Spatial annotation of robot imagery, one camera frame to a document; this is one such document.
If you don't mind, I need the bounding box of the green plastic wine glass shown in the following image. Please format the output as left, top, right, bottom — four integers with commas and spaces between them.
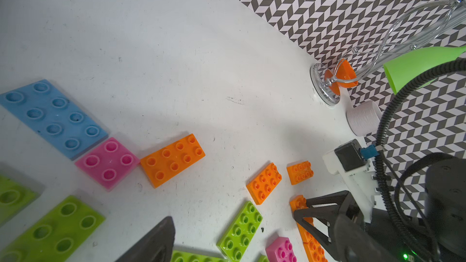
383, 46, 466, 94

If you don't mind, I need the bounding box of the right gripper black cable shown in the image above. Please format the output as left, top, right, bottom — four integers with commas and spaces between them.
374, 57, 466, 262

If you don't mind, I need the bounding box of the pink lego cube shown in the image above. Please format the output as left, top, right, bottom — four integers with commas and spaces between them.
266, 237, 297, 262

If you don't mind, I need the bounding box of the green lego brick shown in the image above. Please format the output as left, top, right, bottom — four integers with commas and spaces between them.
171, 250, 228, 262
257, 255, 269, 262
217, 201, 263, 262

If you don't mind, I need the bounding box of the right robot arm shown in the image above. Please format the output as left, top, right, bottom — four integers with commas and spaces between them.
293, 153, 466, 262

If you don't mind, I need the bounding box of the pink flat lego square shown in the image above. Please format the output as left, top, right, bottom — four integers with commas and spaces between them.
75, 138, 140, 191

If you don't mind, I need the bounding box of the blue lego plate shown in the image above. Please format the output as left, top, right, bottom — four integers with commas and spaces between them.
1, 80, 108, 160

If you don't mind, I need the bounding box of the orange plastic bowl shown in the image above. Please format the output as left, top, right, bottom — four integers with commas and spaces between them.
324, 59, 359, 97

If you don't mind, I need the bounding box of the grey cup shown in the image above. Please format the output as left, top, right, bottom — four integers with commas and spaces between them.
346, 100, 382, 137

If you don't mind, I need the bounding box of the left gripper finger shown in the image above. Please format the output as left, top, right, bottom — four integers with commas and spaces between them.
116, 216, 175, 262

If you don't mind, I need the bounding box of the green lego plate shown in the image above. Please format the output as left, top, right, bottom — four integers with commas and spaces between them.
0, 175, 40, 226
1, 195, 106, 262

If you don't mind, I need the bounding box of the orange lego brick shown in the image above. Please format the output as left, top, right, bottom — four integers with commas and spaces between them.
141, 134, 206, 188
290, 195, 328, 262
246, 163, 282, 205
286, 161, 314, 185

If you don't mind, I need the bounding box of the green lego plate far left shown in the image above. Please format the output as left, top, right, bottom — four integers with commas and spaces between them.
0, 175, 40, 226

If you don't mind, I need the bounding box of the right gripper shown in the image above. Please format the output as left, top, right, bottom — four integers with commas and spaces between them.
292, 190, 422, 262

